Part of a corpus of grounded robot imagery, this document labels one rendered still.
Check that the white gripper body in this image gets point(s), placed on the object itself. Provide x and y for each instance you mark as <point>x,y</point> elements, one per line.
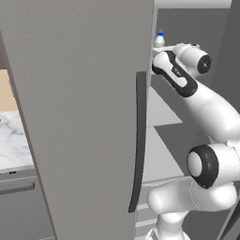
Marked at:
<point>164,48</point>

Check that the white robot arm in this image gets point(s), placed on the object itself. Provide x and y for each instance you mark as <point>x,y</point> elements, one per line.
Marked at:
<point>215,115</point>

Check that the grey fridge freezer cabinet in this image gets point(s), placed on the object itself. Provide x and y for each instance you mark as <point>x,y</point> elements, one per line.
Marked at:
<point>187,25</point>

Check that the pale grey freezer shelf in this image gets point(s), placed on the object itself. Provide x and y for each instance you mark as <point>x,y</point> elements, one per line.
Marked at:
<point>159,109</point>
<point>156,156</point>

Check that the grey fridge door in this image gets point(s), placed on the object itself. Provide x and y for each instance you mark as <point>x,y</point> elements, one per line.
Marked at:
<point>232,47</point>

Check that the grey freezer door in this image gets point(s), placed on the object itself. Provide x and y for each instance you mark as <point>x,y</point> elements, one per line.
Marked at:
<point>78,109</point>

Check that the grey cupboard door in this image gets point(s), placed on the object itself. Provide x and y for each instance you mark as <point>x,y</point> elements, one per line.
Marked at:
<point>25,223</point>

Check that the clear water bottle blue cap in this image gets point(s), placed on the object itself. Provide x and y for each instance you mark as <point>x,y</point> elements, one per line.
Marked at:
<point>160,40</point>

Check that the grey drawer front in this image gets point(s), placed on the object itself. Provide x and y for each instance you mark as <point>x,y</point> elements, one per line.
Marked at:
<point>18,197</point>

